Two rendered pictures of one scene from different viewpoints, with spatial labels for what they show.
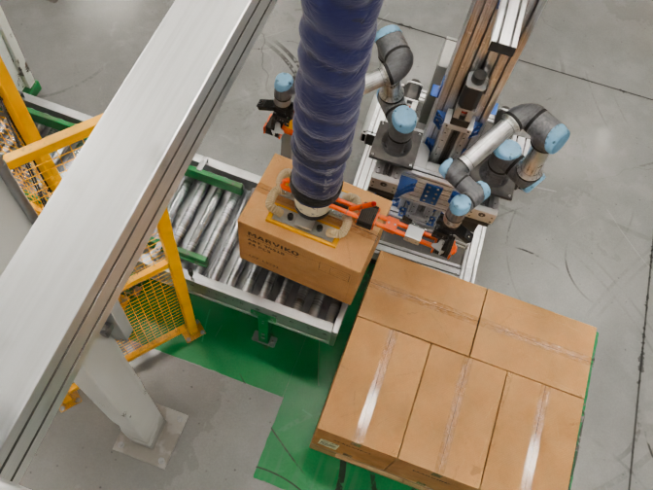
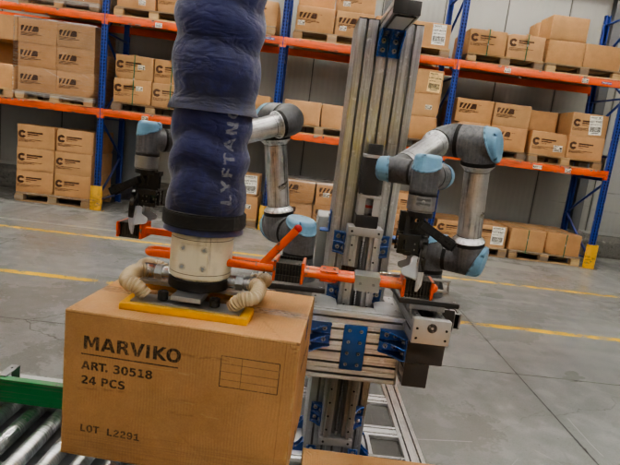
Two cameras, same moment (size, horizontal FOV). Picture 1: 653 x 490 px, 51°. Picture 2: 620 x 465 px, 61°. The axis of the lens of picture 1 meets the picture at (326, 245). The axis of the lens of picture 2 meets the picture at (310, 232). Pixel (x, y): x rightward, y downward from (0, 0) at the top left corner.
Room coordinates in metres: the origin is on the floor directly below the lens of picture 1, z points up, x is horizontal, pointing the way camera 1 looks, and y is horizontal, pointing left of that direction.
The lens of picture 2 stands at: (0.03, 0.02, 1.57)
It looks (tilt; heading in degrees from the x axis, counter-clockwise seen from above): 10 degrees down; 352
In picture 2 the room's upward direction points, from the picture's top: 7 degrees clockwise
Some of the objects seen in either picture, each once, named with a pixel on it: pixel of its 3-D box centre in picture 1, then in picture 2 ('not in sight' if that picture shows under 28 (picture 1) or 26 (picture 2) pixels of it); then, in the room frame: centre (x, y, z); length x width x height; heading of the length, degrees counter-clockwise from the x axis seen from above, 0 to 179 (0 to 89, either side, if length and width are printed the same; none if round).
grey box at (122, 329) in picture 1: (95, 309); not in sight; (0.66, 0.70, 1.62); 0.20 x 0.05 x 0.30; 81
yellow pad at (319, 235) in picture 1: (304, 224); (188, 303); (1.40, 0.11, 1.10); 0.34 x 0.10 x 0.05; 79
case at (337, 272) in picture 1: (313, 230); (198, 367); (1.49, 0.07, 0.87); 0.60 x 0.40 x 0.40; 77
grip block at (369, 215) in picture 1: (367, 216); (289, 268); (1.44, -0.15, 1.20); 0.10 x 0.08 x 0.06; 169
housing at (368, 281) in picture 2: (413, 234); (366, 280); (1.40, -0.36, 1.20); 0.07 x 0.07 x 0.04; 79
